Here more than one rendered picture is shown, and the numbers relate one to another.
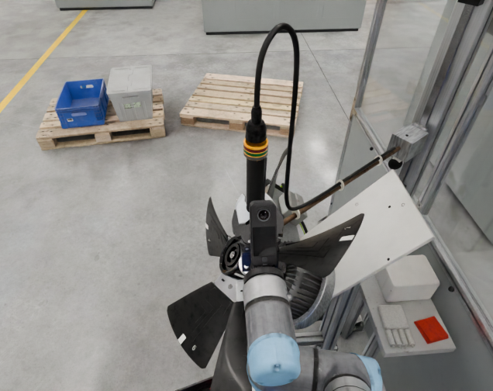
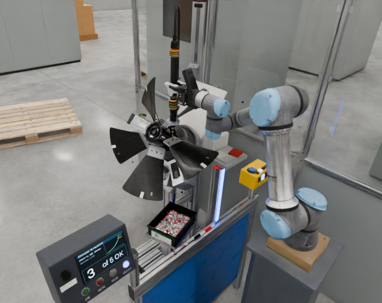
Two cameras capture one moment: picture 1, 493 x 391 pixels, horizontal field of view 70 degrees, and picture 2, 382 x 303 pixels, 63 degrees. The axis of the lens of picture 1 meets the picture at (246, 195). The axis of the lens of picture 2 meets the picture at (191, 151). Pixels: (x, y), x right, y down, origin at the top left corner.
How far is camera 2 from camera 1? 1.07 m
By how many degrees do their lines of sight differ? 36
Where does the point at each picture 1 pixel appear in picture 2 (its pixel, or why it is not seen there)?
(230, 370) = (187, 166)
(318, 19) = (48, 58)
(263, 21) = (0, 65)
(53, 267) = not seen: outside the picture
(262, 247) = (193, 85)
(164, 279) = not seen: hidden behind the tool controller
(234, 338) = (180, 156)
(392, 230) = not seen: hidden behind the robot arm
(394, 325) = (222, 156)
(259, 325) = (212, 98)
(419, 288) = (223, 137)
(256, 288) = (202, 94)
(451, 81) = (200, 39)
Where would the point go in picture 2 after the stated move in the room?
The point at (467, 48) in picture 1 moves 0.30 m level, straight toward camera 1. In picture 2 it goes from (202, 24) to (212, 34)
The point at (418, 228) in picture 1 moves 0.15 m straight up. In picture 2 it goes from (219, 92) to (222, 67)
